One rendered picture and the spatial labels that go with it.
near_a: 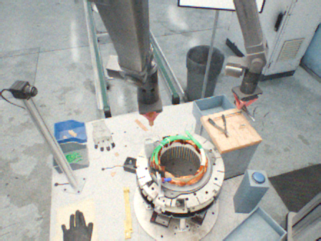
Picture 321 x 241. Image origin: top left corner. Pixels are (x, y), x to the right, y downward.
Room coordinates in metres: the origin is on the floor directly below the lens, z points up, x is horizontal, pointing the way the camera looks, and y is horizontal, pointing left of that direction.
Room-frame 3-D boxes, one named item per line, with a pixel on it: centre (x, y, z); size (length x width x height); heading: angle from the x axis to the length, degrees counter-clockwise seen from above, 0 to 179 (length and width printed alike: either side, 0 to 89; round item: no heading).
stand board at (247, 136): (0.67, -0.30, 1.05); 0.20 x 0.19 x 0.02; 18
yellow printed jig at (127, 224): (0.41, 0.15, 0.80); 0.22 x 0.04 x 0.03; 9
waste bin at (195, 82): (2.08, -0.45, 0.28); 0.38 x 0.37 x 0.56; 106
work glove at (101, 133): (0.85, 0.33, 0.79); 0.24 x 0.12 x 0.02; 16
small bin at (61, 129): (0.84, 0.51, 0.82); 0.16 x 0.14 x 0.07; 107
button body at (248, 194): (0.44, -0.37, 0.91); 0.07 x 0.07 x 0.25; 86
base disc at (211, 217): (0.46, -0.07, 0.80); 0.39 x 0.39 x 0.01
